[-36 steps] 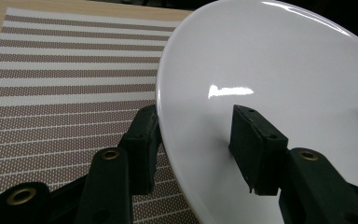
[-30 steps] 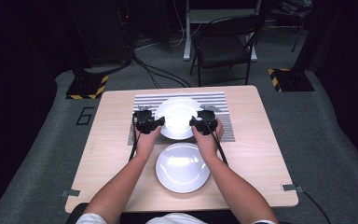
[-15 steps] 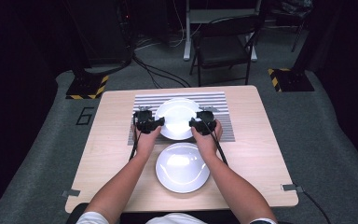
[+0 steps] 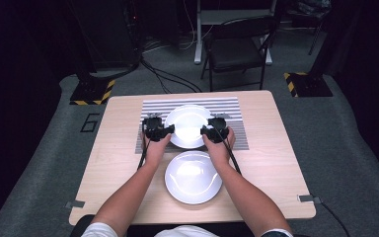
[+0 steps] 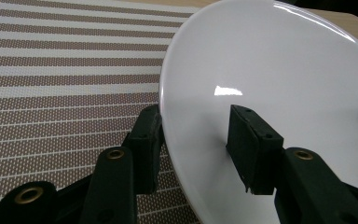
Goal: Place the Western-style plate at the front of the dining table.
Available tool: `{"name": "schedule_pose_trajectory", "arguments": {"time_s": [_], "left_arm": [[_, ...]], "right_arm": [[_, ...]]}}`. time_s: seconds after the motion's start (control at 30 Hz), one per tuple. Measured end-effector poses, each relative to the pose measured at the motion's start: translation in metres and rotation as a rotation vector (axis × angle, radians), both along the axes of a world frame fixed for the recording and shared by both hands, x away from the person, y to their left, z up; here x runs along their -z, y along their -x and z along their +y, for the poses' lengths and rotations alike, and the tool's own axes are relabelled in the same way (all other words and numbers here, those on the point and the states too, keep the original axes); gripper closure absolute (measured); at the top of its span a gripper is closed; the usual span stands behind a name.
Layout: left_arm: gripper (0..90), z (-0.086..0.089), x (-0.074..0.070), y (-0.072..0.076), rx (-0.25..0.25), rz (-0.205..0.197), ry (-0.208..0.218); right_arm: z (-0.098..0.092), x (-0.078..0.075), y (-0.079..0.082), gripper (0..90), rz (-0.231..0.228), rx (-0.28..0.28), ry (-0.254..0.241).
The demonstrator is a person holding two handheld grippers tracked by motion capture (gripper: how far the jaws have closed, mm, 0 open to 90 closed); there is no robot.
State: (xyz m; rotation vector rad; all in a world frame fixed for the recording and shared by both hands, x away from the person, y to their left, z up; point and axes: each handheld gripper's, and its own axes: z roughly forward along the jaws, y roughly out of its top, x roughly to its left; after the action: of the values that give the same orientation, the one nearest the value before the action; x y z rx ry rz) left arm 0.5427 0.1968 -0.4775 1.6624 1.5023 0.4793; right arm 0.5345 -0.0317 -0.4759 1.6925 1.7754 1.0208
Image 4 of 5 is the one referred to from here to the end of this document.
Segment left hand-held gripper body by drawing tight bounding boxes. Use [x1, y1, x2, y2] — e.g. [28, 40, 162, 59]
[141, 113, 168, 143]

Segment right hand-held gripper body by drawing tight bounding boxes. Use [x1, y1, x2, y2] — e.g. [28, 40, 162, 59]
[206, 113, 232, 144]

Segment white plate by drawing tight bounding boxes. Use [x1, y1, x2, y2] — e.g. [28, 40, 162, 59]
[164, 104, 216, 150]
[164, 150, 224, 205]

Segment person's left hand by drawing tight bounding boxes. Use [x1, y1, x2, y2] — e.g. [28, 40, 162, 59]
[139, 130, 173, 167]

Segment person's right hand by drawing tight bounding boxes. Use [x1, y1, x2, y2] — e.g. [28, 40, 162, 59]
[201, 125, 237, 167]

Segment grey striped placemat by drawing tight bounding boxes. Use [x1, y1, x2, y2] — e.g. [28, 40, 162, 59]
[134, 96, 251, 155]

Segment stand with striped base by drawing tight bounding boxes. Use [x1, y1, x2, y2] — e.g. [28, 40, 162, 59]
[66, 0, 117, 107]
[282, 19, 340, 99]

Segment black folding chair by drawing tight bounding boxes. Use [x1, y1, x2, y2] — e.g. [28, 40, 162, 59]
[199, 15, 278, 93]

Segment person's white shirt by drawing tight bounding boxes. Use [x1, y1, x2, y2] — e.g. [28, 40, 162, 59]
[80, 221, 294, 237]

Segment grey tape strip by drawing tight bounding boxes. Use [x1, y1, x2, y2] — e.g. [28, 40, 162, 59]
[64, 199, 86, 210]
[296, 194, 323, 204]

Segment left hand-held gripper cable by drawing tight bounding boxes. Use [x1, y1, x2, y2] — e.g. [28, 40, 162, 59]
[136, 129, 152, 172]

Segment hand-held gripper cable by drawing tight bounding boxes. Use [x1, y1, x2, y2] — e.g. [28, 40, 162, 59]
[214, 127, 244, 176]
[136, 129, 152, 172]

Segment right hand-held gripper cable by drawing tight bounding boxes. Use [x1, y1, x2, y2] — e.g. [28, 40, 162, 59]
[214, 127, 244, 176]

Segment black floor cables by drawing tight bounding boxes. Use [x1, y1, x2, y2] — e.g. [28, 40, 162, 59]
[139, 39, 203, 95]

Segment white desk frame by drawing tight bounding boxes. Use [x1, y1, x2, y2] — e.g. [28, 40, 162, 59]
[193, 0, 278, 66]

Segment black table cable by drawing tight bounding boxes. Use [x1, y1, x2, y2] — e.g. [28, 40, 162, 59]
[318, 197, 352, 237]

